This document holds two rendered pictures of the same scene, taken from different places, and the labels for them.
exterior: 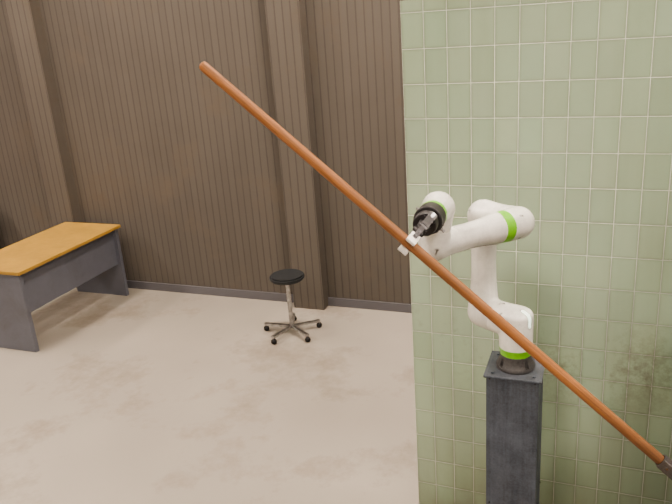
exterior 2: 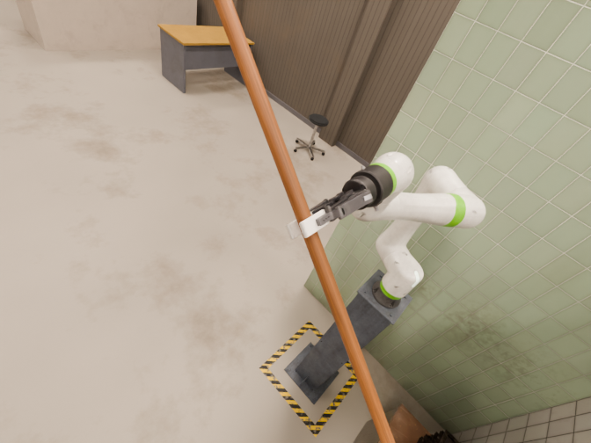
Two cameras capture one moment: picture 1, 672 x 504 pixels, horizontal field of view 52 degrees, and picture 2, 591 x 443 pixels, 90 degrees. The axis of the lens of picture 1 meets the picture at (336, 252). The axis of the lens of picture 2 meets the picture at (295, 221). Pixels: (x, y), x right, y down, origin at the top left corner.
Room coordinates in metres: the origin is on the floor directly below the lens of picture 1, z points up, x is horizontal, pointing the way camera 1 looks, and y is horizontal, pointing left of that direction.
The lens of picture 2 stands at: (1.46, -0.23, 2.33)
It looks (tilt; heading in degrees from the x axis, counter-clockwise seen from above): 44 degrees down; 6
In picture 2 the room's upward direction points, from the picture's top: 22 degrees clockwise
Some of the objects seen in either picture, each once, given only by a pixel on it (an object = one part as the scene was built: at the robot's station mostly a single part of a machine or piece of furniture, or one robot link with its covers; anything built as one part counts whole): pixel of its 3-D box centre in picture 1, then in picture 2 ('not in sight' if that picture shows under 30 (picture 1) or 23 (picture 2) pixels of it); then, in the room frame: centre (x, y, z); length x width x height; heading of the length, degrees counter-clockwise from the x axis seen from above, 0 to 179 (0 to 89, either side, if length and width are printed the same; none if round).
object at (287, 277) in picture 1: (287, 303); (311, 134); (5.43, 0.44, 0.27); 0.51 x 0.48 x 0.54; 160
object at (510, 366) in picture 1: (517, 352); (393, 285); (2.50, -0.70, 1.23); 0.26 x 0.15 x 0.06; 158
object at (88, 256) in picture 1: (52, 281); (207, 58); (6.12, 2.66, 0.37); 1.33 x 0.68 x 0.74; 158
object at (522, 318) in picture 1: (513, 329); (400, 275); (2.46, -0.67, 1.36); 0.16 x 0.13 x 0.19; 36
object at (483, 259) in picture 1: (486, 265); (413, 220); (2.57, -0.59, 1.59); 0.16 x 0.13 x 0.53; 36
